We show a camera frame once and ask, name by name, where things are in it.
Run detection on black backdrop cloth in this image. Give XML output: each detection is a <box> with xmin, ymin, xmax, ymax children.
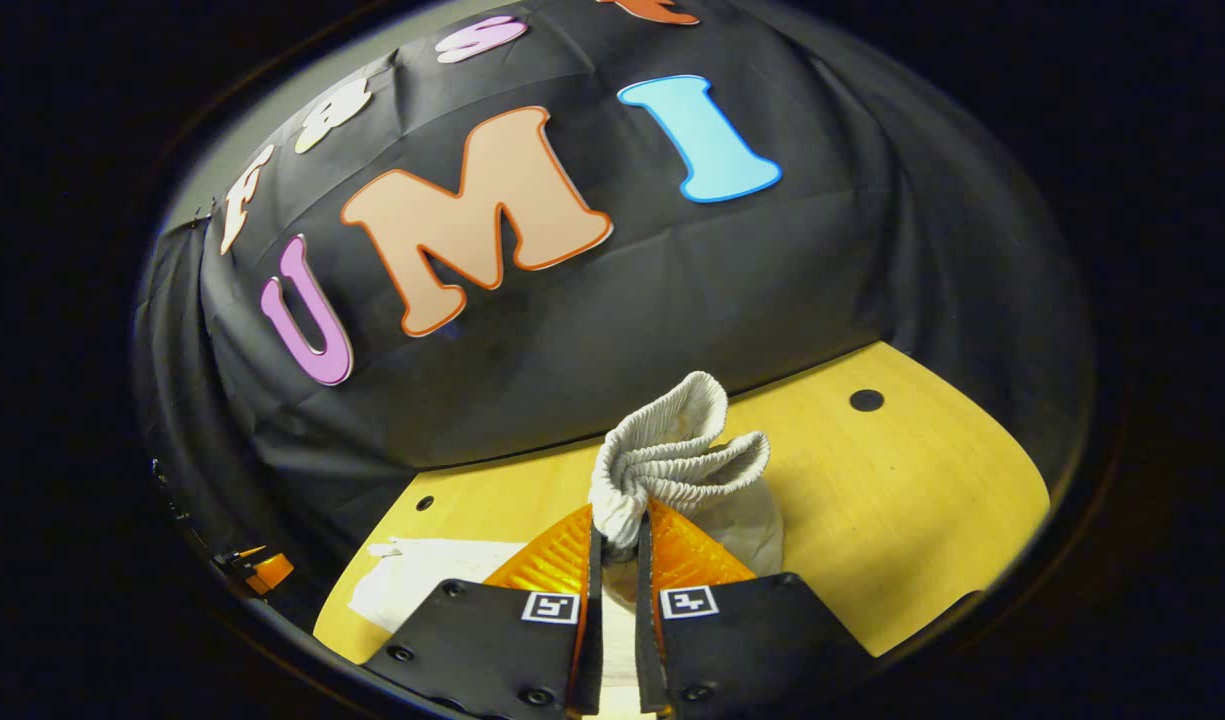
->
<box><xmin>132</xmin><ymin>0</ymin><xmax>1098</xmax><ymax>621</ymax></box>

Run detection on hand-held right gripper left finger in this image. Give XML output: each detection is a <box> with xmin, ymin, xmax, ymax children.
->
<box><xmin>360</xmin><ymin>503</ymin><xmax>607</xmax><ymax>720</ymax></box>

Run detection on white jeans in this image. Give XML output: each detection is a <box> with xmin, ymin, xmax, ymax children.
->
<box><xmin>347</xmin><ymin>372</ymin><xmax>785</xmax><ymax>720</ymax></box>

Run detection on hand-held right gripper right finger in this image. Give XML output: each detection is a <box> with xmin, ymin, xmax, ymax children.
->
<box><xmin>632</xmin><ymin>497</ymin><xmax>875</xmax><ymax>719</ymax></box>

